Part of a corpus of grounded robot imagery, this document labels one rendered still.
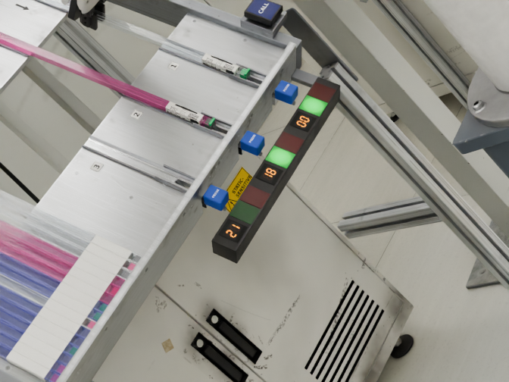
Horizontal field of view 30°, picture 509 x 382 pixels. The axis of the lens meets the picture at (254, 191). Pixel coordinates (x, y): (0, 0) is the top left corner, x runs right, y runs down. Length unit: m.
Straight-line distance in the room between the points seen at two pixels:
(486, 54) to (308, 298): 1.01
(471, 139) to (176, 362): 0.87
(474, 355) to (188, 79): 0.81
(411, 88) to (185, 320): 0.61
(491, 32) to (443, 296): 1.26
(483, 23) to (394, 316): 1.17
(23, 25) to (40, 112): 1.84
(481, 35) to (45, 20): 0.90
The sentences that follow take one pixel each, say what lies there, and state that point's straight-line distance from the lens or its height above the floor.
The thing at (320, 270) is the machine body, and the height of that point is 0.30.
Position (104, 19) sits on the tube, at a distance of 1.60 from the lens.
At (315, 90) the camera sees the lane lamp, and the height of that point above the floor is 0.66.
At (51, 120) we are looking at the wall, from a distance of 3.48.
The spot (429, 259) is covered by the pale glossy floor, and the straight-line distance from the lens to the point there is 2.24.
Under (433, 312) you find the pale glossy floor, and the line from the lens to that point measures 2.10.
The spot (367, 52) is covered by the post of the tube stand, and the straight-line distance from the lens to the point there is 1.79.
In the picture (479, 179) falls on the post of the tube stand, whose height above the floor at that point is 0.20.
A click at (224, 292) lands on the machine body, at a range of 1.74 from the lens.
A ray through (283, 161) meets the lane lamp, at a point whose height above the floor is 0.65.
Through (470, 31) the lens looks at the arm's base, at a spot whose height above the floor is 0.79.
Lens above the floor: 1.13
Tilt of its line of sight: 20 degrees down
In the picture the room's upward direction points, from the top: 46 degrees counter-clockwise
